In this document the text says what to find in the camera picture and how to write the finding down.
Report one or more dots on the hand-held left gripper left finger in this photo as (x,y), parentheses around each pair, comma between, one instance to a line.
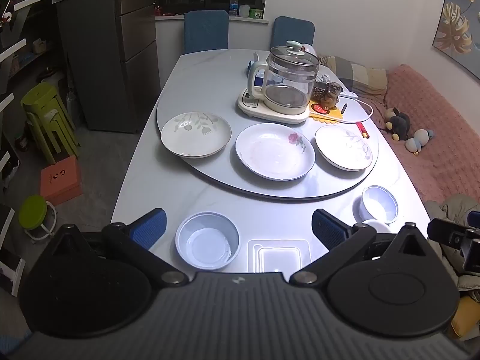
(150,227)

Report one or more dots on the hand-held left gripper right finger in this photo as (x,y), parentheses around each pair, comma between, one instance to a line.
(330,229)

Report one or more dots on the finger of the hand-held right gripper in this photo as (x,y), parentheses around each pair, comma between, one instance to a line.
(446,232)

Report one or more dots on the small white bowl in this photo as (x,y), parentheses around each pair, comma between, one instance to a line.
(378,225)

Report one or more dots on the pale blue plastic bowl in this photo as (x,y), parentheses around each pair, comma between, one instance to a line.
(208,242)
(379,204)

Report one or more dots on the plate with grey leaf sprig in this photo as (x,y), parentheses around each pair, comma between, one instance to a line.
(343,146)

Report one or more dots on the white plate with pink rose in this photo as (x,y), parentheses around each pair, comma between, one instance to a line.
(270,153)

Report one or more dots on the plate with tulip leaf pattern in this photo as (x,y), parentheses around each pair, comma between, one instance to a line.
(195,135)

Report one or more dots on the beige jacket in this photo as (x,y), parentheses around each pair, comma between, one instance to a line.
(450,210)

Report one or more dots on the yellow cloth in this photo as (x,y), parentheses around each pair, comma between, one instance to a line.
(467,318)

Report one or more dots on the blue penguin plush toy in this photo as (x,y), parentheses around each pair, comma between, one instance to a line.
(418,142)

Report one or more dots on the orange cardboard box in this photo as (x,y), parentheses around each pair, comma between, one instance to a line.
(62,180)

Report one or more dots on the pink sofa blanket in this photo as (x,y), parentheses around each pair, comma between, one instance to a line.
(438,120)

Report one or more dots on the round green stool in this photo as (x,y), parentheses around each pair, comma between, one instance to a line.
(35,213)

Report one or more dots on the yellow and red coaster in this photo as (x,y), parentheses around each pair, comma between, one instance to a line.
(323,114)

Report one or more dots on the dark mouse plush toy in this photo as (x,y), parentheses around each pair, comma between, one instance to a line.
(398,123)

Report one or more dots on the black marker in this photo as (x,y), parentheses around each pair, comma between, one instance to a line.
(343,108)

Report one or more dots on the brown animal figurine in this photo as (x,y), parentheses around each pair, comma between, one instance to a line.
(327,95)

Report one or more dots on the cream kettle base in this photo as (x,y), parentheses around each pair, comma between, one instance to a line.
(258,112)

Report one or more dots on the stack of green plastic stools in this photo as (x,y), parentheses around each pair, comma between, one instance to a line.
(48,120)

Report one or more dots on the glass electric kettle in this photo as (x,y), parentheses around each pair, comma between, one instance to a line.
(288,78)

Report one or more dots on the grey round turntable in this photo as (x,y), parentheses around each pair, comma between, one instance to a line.
(210,82)

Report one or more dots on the checked cushion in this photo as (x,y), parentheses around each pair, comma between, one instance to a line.
(356,73)

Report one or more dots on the blue and white box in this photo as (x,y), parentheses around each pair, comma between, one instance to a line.
(257,78)

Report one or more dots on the grey refrigerator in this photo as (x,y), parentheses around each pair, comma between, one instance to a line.
(112,52)

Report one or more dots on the blue dining chair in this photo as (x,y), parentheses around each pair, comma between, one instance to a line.
(206,32)
(293,32)

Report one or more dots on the green box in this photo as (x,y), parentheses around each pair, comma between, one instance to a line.
(257,13)

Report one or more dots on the white jar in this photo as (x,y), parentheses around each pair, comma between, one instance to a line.
(244,11)

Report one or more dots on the clear water bottle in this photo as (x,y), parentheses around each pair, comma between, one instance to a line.
(234,4)

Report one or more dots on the gold leaf wall picture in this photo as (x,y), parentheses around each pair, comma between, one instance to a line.
(457,22)

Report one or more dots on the dark wall shelf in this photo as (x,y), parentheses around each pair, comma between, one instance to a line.
(18,45)

